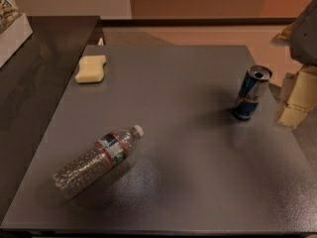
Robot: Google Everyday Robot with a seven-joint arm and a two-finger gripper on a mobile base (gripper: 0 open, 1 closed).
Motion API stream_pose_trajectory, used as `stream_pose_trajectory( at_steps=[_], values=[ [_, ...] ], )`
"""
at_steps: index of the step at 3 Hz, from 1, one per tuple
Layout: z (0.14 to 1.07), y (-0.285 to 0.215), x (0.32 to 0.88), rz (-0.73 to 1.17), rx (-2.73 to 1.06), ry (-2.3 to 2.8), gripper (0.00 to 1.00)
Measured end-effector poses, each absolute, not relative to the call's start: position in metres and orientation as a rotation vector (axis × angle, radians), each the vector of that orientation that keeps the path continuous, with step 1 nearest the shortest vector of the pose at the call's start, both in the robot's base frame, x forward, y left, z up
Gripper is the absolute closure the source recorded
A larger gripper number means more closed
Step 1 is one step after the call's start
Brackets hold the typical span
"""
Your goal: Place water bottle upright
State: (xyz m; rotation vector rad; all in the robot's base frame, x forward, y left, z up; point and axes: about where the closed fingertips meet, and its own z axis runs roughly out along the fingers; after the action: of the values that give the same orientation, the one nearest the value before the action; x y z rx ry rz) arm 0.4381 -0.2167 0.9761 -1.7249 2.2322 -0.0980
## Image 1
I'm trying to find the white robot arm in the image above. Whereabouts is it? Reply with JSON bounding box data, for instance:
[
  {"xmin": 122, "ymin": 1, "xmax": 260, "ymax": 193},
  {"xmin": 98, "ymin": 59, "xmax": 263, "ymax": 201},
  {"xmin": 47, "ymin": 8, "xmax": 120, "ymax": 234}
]
[{"xmin": 277, "ymin": 0, "xmax": 317, "ymax": 127}]

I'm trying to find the yellow sponge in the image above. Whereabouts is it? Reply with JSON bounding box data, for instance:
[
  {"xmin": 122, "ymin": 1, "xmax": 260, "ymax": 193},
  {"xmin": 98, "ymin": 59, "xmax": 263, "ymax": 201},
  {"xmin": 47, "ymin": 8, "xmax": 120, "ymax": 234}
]
[{"xmin": 74, "ymin": 56, "xmax": 106, "ymax": 83}]

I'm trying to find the dark side table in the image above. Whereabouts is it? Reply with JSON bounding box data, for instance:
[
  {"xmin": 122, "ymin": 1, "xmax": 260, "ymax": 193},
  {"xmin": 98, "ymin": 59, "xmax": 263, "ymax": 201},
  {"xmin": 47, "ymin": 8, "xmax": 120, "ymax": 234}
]
[{"xmin": 0, "ymin": 16, "xmax": 103, "ymax": 223}]

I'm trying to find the clear plastic water bottle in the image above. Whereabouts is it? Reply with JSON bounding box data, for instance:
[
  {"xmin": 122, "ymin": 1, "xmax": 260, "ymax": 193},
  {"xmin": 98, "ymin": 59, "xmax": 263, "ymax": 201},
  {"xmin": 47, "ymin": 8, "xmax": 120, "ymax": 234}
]
[{"xmin": 52, "ymin": 125, "xmax": 144, "ymax": 199}]

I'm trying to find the blue silver energy drink can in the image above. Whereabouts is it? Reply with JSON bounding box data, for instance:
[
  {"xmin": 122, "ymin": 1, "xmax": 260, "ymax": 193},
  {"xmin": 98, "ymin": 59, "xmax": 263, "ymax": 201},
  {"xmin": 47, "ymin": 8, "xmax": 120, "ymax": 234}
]
[{"xmin": 233, "ymin": 64, "xmax": 272, "ymax": 121}]

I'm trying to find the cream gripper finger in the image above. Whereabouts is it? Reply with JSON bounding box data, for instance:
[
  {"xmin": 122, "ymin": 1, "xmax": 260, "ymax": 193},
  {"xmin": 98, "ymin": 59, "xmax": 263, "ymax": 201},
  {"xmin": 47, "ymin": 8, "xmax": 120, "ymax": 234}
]
[{"xmin": 276, "ymin": 64, "xmax": 317, "ymax": 128}]

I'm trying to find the white box with items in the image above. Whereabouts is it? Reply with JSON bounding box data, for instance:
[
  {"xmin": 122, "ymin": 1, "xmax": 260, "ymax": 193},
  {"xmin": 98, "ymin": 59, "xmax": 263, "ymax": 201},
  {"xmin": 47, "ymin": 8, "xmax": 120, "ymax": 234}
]
[{"xmin": 0, "ymin": 0, "xmax": 33, "ymax": 67}]

